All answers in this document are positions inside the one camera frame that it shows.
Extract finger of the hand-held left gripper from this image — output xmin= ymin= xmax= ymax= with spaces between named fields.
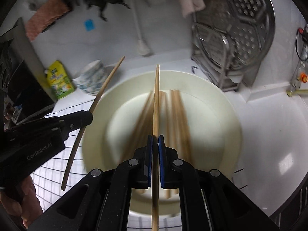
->
xmin=50 ymin=110 xmax=93 ymax=140

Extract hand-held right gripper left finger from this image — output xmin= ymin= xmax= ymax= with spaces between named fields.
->
xmin=28 ymin=135 xmax=154 ymax=231

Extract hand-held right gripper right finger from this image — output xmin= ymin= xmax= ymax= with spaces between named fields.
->
xmin=158 ymin=135 xmax=281 ymax=231

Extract pile of wooden chopsticks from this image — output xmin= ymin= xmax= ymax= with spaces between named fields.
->
xmin=118 ymin=90 xmax=193 ymax=199

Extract single wooden chopstick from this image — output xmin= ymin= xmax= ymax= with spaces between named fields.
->
xmin=151 ymin=64 xmax=160 ymax=231
xmin=61 ymin=56 xmax=126 ymax=191

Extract white deep plate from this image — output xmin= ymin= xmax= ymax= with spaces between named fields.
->
xmin=82 ymin=70 xmax=243 ymax=216

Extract person's left hand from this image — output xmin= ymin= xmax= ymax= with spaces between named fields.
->
xmin=0 ymin=174 xmax=42 ymax=229

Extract white black checked cloth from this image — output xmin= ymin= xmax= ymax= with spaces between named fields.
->
xmin=31 ymin=102 xmax=248 ymax=231

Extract floral ceramic bowl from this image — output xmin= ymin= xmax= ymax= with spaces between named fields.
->
xmin=82 ymin=82 xmax=109 ymax=96
xmin=73 ymin=60 xmax=105 ymax=82
xmin=77 ymin=72 xmax=108 ymax=89

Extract colourful packets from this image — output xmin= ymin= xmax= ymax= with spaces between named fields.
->
xmin=3 ymin=99 xmax=24 ymax=128

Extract yellow seasoning pouch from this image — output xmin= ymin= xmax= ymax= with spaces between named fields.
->
xmin=44 ymin=60 xmax=75 ymax=100

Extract pale green stick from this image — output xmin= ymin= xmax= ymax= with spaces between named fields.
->
xmin=286 ymin=89 xmax=308 ymax=97

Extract orange capped bottle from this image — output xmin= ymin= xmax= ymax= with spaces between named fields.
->
xmin=290 ymin=60 xmax=308 ymax=89

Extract perforated steel steamer tray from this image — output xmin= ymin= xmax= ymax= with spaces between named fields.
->
xmin=195 ymin=0 xmax=276 ymax=70

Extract steel wire dish rack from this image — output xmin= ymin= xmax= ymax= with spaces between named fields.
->
xmin=191 ymin=17 xmax=255 ymax=92

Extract black cable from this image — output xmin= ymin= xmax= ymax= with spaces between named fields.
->
xmin=295 ymin=26 xmax=308 ymax=60

